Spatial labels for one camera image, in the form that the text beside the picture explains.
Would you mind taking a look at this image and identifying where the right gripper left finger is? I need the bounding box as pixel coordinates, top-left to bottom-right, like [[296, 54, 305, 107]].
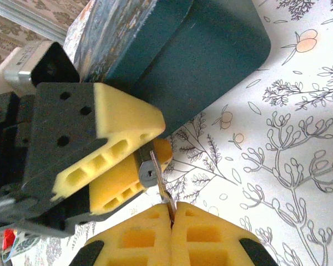
[[69, 203, 174, 266]]

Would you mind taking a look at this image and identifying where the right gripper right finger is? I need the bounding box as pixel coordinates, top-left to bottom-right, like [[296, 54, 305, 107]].
[[170, 201, 278, 266]]

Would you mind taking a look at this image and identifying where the starry night tin box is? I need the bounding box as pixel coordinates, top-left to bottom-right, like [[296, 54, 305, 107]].
[[63, 0, 272, 139]]

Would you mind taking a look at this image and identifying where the floral tablecloth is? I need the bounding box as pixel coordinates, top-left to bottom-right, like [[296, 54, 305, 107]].
[[1, 0, 333, 266]]

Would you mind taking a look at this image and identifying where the aluminium frame post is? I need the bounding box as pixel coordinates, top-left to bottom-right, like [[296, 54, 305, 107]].
[[0, 0, 69, 42]]

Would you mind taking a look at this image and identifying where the small metal key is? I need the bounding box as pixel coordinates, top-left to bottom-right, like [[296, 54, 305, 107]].
[[149, 150, 178, 222]]

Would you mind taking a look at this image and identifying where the red snack packet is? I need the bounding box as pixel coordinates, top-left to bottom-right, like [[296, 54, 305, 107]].
[[2, 228, 17, 250]]

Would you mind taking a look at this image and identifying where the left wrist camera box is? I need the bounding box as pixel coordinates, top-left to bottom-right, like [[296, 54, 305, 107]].
[[0, 40, 81, 96]]

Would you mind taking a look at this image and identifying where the patterned bowl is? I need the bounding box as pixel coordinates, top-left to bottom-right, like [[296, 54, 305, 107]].
[[1, 229, 42, 263]]

